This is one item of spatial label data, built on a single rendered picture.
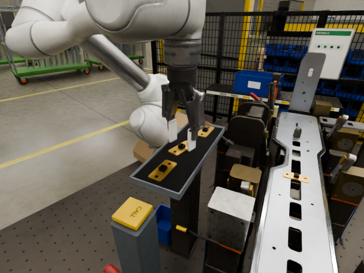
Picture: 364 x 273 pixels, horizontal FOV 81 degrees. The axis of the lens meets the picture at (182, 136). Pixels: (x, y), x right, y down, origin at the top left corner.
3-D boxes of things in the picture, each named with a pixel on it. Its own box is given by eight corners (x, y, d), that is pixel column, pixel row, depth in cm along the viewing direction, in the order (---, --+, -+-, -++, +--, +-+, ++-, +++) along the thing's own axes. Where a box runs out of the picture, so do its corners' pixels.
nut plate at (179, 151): (176, 156, 60) (176, 153, 59) (167, 151, 62) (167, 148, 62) (195, 144, 65) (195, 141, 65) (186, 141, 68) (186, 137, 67)
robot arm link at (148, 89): (153, 118, 130) (161, 88, 137) (174, 116, 121) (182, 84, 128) (8, 18, 72) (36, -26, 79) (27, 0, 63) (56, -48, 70)
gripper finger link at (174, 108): (175, 90, 54) (171, 87, 54) (166, 122, 61) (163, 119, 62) (186, 86, 56) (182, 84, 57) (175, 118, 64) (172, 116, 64)
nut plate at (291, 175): (309, 177, 77) (309, 174, 76) (309, 183, 74) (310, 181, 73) (283, 170, 80) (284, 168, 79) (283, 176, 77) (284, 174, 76)
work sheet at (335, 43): (338, 80, 141) (356, 28, 126) (300, 76, 150) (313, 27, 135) (337, 79, 143) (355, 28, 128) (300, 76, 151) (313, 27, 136)
